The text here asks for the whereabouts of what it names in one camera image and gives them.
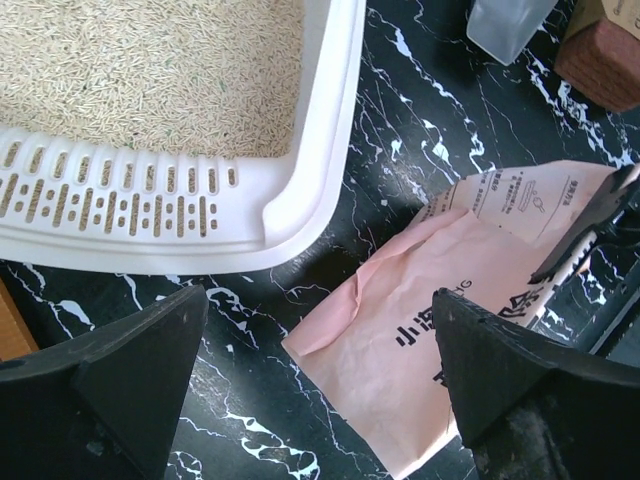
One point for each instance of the pink cat litter bag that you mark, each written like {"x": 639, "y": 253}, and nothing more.
{"x": 423, "y": 342}

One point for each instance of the cream plastic litter box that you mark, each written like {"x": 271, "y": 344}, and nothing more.
{"x": 173, "y": 137}

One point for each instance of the grey metal scoop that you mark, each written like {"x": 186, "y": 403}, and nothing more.
{"x": 502, "y": 28}

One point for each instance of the orange wooden shelf rack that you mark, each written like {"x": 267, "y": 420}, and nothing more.
{"x": 15, "y": 338}

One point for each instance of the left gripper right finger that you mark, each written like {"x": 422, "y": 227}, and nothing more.
{"x": 529, "y": 407}

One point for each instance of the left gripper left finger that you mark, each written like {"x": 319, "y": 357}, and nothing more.
{"x": 106, "y": 404}

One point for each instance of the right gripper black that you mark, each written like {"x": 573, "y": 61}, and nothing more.
{"x": 610, "y": 219}

